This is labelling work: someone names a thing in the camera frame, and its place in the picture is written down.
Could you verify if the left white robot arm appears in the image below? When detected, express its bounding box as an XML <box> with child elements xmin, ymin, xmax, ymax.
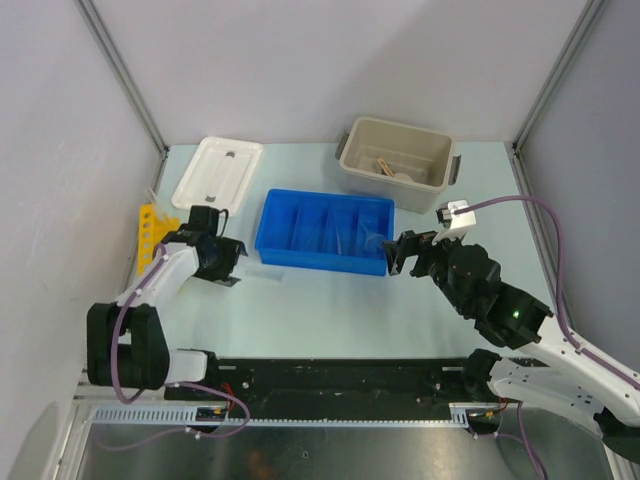
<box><xmin>86</xmin><ymin>206</ymin><xmax>247</xmax><ymax>400</ymax></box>

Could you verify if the yellow test tube rack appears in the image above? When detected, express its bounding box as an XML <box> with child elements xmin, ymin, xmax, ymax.
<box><xmin>136</xmin><ymin>203</ymin><xmax>180</xmax><ymax>277</ymax></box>

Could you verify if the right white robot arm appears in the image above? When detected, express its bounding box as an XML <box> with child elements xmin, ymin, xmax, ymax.
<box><xmin>383</xmin><ymin>231</ymin><xmax>639</xmax><ymax>462</ymax></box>

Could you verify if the blue divided plastic tray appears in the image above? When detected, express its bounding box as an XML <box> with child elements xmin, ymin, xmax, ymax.
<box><xmin>254</xmin><ymin>189</ymin><xmax>395</xmax><ymax>276</ymax></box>

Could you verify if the white plastic bin lid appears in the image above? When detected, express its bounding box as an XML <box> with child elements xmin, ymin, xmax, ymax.
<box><xmin>171</xmin><ymin>136</ymin><xmax>264</xmax><ymax>217</ymax></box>

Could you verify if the wooden test tube clamp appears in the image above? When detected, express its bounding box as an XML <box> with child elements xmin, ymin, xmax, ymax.
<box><xmin>376</xmin><ymin>157</ymin><xmax>398</xmax><ymax>178</ymax></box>

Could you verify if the beige plastic storage bin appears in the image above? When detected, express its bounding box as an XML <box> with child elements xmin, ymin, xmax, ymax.
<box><xmin>335</xmin><ymin>117</ymin><xmax>461</xmax><ymax>214</ymax></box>

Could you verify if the white slotted cable duct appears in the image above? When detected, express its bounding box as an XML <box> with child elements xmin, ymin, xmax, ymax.
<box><xmin>89</xmin><ymin>403</ymin><xmax>498</xmax><ymax>428</ymax></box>

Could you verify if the white evaporating dish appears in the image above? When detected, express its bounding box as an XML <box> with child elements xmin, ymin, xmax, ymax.
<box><xmin>393</xmin><ymin>172</ymin><xmax>413</xmax><ymax>182</ymax></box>

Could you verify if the clear glass test tube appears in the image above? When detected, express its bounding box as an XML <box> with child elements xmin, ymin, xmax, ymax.
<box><xmin>145</xmin><ymin>187</ymin><xmax>168</xmax><ymax>220</ymax></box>
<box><xmin>245</xmin><ymin>269</ymin><xmax>284</xmax><ymax>283</ymax></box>

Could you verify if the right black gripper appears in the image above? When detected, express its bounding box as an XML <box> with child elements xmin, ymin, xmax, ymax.
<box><xmin>382</xmin><ymin>225</ymin><xmax>472</xmax><ymax>316</ymax></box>

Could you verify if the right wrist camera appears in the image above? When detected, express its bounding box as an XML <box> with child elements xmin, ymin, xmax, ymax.
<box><xmin>432</xmin><ymin>200</ymin><xmax>476</xmax><ymax>245</ymax></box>

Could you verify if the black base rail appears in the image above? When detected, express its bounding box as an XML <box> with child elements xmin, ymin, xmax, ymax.
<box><xmin>164</xmin><ymin>357</ymin><xmax>506</xmax><ymax>421</ymax></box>

